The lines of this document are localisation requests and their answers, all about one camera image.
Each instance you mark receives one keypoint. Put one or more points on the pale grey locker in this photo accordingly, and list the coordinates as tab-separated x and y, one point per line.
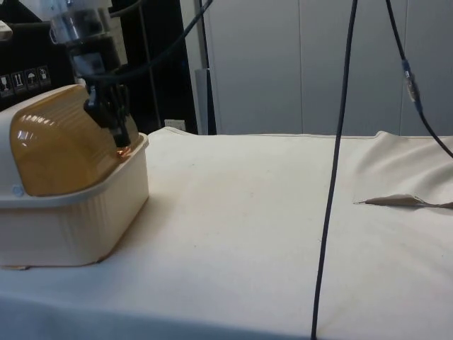
255	71

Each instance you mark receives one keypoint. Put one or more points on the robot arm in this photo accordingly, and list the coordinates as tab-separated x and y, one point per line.
85	4

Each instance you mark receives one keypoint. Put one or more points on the rounded box lid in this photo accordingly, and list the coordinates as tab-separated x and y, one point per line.
70	148

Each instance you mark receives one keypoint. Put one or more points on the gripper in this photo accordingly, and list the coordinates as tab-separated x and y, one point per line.
92	63

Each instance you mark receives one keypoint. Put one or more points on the cream box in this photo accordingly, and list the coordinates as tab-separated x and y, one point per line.
88	226

